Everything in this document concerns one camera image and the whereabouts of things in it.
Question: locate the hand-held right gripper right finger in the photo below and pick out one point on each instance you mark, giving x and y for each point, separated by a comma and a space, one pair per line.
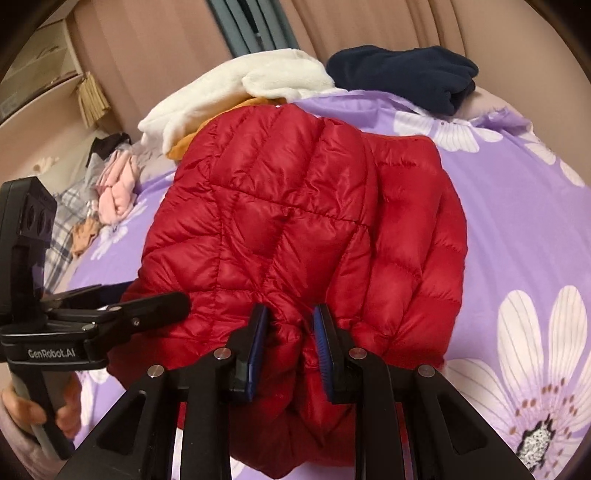
323, 350

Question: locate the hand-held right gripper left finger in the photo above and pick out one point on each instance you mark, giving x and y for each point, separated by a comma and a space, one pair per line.
256, 350

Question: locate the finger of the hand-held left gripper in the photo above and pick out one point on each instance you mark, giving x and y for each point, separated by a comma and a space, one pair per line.
157, 309
74, 295

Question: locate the red down jacket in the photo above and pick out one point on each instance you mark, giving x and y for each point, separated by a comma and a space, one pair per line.
286, 230

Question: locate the person's left forearm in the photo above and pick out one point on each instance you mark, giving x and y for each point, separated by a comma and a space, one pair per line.
18, 447

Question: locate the person's left hand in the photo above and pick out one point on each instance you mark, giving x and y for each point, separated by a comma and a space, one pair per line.
69, 410

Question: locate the plaid cloth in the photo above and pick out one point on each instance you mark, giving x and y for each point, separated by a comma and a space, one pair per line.
64, 230

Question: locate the small tan cloth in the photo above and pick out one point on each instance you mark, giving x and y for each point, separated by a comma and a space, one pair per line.
85, 237

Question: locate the grey cloth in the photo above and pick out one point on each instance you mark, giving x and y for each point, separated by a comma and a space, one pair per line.
94, 170

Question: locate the pink garment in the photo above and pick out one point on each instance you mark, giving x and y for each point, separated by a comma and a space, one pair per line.
117, 194

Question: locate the black garment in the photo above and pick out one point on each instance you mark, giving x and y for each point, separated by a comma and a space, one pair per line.
106, 145

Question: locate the greyish mauve bed cover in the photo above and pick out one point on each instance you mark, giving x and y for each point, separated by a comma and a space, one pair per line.
154, 161

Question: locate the orange garment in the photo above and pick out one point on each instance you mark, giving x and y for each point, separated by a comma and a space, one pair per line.
182, 146

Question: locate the beige curtain tassel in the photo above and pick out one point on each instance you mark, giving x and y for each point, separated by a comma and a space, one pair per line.
94, 101

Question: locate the white fleece garment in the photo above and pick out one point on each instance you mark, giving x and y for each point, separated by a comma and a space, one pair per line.
207, 101

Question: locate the purple floral bed sheet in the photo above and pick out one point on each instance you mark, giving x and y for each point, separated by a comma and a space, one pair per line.
508, 230

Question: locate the beige curtain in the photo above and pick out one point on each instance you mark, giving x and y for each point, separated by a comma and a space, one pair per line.
161, 46

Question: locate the navy fleece garment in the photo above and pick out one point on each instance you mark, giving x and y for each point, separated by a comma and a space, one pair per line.
401, 69

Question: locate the beige wall shelf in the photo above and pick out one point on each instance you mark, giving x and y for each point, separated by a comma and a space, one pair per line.
37, 69

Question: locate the dark window frame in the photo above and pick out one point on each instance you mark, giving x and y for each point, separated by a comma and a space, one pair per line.
249, 23

